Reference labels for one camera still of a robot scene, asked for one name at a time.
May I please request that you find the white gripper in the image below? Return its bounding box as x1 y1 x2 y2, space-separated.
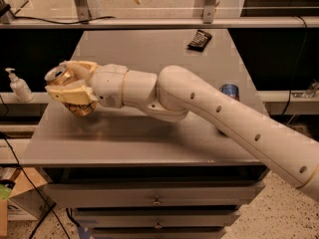
46 61 129 109

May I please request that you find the orange patterned soda can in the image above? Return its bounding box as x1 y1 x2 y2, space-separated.
45 64 97 117

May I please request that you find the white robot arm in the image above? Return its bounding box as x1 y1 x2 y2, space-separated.
45 61 319 201

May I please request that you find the blue silver energy drink can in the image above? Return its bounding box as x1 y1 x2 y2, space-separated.
220 83 239 101

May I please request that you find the white pump dispenser bottle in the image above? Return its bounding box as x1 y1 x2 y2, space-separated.
5 68 34 103

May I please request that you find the grey drawer cabinet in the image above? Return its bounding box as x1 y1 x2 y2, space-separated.
21 28 291 239

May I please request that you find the top grey drawer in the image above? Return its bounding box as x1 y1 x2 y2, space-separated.
44 181 265 208

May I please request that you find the grey drawer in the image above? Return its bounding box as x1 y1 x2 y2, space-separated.
44 181 265 208
74 208 240 228
92 227 225 239

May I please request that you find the cardboard box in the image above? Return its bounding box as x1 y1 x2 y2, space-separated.
0 167 53 238

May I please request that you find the green object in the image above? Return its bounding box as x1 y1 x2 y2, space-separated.
0 180 15 199

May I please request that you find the middle grey drawer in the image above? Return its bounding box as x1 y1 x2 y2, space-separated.
74 208 240 228

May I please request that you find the bottom grey drawer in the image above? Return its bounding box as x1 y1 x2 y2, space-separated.
92 227 225 239

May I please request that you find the black cable on rail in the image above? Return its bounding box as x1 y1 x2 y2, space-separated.
13 15 116 26

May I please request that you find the left metal bracket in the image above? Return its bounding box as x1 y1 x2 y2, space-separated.
74 0 91 21

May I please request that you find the metal bracket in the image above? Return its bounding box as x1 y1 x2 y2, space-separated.
74 0 91 21
202 0 216 24

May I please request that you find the black cable on floor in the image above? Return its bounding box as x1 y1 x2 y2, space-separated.
0 131 73 239

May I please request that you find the right metal bracket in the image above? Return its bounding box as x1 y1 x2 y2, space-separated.
202 0 216 24

